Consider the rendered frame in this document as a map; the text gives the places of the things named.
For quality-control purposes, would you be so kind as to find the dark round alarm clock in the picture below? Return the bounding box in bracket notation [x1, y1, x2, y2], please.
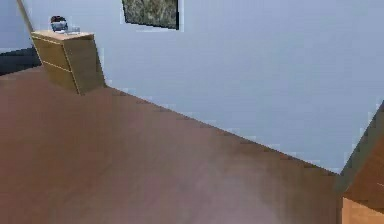
[49, 15, 69, 33]

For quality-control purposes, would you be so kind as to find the brown wooden cabinet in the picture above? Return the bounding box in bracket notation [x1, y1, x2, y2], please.
[334, 99, 384, 224]

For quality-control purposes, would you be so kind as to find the tan wooden chest of drawers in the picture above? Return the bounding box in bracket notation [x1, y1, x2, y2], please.
[30, 30, 107, 96]

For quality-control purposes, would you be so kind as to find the dark green framed picture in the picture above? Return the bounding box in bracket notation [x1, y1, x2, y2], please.
[120, 0, 181, 31]

